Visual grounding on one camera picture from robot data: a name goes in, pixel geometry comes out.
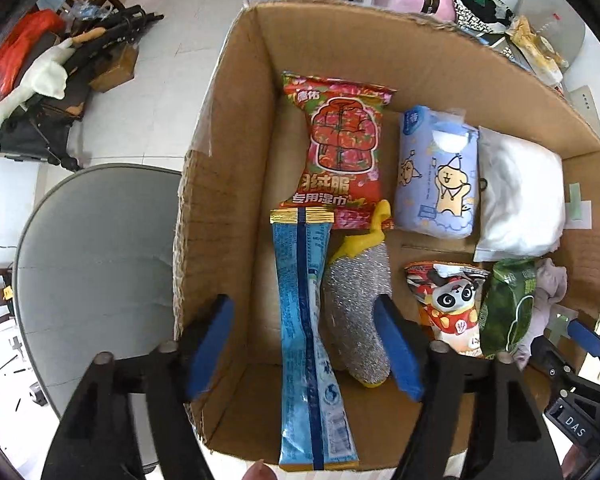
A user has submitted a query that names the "long blue packet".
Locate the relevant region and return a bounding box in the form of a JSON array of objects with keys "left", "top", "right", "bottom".
[{"left": 269, "top": 208, "right": 361, "bottom": 472}]

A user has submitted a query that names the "small brown cardboard box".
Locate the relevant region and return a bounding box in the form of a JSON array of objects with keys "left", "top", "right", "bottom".
[{"left": 87, "top": 44, "right": 139, "bottom": 94}]

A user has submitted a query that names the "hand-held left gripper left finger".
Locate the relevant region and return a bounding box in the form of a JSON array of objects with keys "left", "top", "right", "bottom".
[{"left": 40, "top": 294, "right": 236, "bottom": 480}]

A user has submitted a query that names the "red plastic bag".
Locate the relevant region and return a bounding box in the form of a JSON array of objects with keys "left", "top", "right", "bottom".
[{"left": 0, "top": 9, "right": 66, "bottom": 116}]

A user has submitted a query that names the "grey round-backed chair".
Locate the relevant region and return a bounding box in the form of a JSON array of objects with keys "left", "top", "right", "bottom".
[{"left": 13, "top": 163, "right": 184, "bottom": 472}]

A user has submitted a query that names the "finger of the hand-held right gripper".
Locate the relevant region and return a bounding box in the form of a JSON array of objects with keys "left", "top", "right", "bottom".
[
  {"left": 566, "top": 319, "right": 600, "bottom": 386},
  {"left": 529, "top": 334, "right": 577, "bottom": 387}
]

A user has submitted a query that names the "black and white patterned bag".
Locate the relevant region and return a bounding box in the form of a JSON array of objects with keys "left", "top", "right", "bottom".
[{"left": 449, "top": 0, "right": 516, "bottom": 36}]

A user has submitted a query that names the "panda print snack packet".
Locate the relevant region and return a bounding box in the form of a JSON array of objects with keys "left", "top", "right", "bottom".
[{"left": 404, "top": 259, "right": 490, "bottom": 359}]

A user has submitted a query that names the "pale purple soft cloth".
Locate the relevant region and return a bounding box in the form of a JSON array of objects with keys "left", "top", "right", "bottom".
[{"left": 512, "top": 258, "right": 569, "bottom": 369}]

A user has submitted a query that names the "black folded stroller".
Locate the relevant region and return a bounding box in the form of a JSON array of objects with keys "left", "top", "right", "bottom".
[{"left": 0, "top": 4, "right": 164, "bottom": 171}]

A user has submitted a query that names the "grey padded chair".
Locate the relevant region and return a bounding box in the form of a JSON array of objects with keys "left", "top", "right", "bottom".
[{"left": 512, "top": 0, "right": 586, "bottom": 69}]

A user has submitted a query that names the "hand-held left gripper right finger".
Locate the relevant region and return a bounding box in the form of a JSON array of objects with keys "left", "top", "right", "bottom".
[{"left": 372, "top": 294, "right": 563, "bottom": 480}]

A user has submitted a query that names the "red wet wipes packet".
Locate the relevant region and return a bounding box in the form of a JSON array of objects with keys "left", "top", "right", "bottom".
[{"left": 279, "top": 72, "right": 399, "bottom": 231}]

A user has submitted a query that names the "large cardboard box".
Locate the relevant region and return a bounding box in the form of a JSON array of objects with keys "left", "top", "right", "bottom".
[{"left": 172, "top": 0, "right": 600, "bottom": 474}]

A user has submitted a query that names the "yellow plastic bag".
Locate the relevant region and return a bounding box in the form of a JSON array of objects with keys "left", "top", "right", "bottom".
[{"left": 509, "top": 14, "right": 571, "bottom": 84}]

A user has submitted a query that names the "white cotton pad bag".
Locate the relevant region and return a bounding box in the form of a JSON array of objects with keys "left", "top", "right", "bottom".
[{"left": 473, "top": 126, "right": 567, "bottom": 264}]

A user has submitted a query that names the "green packet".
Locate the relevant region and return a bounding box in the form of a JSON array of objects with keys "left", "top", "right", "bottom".
[{"left": 477, "top": 258, "right": 539, "bottom": 360}]

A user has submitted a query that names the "blue cartoon tissue pack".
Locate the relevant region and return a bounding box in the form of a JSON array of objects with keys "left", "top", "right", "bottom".
[{"left": 393, "top": 104, "right": 481, "bottom": 240}]

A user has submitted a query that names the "white goose plush toy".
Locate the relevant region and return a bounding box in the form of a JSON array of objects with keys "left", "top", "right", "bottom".
[{"left": 0, "top": 27, "right": 106, "bottom": 136}]

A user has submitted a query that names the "silver and yellow scrubbing mitt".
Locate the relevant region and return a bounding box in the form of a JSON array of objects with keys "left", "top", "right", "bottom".
[{"left": 322, "top": 199, "right": 396, "bottom": 390}]

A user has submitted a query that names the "person's left hand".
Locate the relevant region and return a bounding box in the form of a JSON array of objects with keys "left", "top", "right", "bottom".
[{"left": 243, "top": 462, "right": 276, "bottom": 480}]

